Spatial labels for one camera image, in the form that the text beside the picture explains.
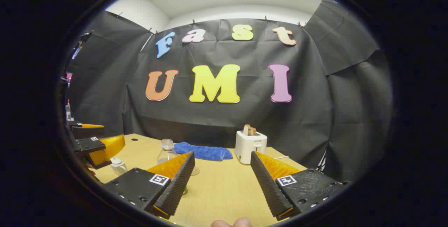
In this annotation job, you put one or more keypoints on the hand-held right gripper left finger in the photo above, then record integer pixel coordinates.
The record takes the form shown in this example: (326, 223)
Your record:
(176, 185)

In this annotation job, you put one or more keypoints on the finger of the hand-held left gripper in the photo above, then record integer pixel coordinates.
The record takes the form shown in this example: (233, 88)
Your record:
(87, 133)
(91, 146)

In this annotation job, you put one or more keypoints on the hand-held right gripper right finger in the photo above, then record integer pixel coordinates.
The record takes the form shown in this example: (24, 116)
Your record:
(267, 188)

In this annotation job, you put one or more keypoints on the white teacup lid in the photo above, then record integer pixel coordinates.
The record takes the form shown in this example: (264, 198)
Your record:
(116, 160)

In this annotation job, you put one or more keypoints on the green label water bottle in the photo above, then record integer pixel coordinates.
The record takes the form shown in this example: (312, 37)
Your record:
(166, 154)

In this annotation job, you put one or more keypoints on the white square teacup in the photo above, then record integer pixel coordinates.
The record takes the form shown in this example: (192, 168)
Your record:
(119, 168)

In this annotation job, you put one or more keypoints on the red cap plastic bottle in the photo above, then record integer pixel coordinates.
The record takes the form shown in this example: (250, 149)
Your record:
(68, 112)

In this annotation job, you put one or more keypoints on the white toaster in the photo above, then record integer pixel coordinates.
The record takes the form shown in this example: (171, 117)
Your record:
(249, 148)

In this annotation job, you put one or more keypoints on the blue towel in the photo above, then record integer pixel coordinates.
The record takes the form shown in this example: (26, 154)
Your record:
(206, 151)

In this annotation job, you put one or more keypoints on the dark toasted bread slice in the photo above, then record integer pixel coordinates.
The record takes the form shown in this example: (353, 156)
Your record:
(252, 131)

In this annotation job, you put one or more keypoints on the light toasted bread slice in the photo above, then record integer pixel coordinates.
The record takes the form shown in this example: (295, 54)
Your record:
(246, 130)

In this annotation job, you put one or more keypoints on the black backdrop cloth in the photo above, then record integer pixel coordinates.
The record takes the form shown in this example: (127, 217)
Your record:
(245, 122)

